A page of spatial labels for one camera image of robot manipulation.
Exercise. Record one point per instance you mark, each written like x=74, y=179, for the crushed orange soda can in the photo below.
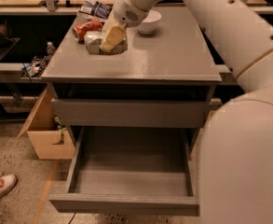
x=80, y=30

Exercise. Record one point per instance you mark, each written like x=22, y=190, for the white ceramic bowl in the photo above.
x=150, y=23

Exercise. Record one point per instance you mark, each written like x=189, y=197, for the open grey middle drawer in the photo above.
x=130, y=171

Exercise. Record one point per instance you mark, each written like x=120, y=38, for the wire basket with clutter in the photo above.
x=36, y=67

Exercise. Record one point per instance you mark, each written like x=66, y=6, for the grey drawer cabinet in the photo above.
x=172, y=64

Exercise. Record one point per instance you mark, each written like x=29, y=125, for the crushed silver 7up can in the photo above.
x=93, y=40

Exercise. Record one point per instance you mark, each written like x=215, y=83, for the blue chip bag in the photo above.
x=96, y=9

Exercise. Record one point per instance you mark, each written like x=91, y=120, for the small plastic water bottle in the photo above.
x=50, y=49

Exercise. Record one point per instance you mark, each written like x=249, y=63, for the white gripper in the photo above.
x=126, y=8

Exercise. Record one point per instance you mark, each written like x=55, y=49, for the cardboard box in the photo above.
x=49, y=142

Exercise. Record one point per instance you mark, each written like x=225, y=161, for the closed grey top drawer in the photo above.
x=128, y=113

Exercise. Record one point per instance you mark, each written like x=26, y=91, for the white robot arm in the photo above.
x=236, y=153

